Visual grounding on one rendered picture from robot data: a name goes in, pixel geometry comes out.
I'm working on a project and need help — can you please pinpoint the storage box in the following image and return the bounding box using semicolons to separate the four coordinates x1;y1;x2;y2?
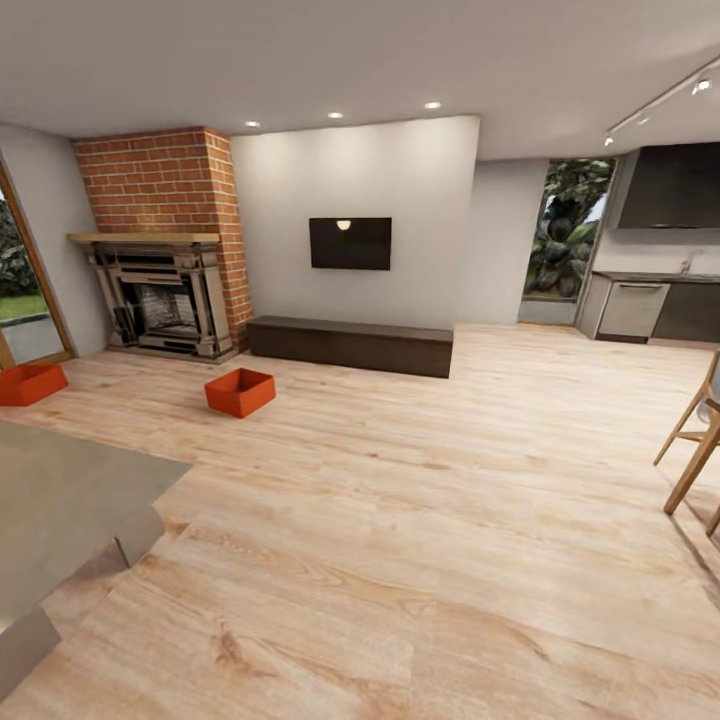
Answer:
0;364;69;407
205;369;275;419

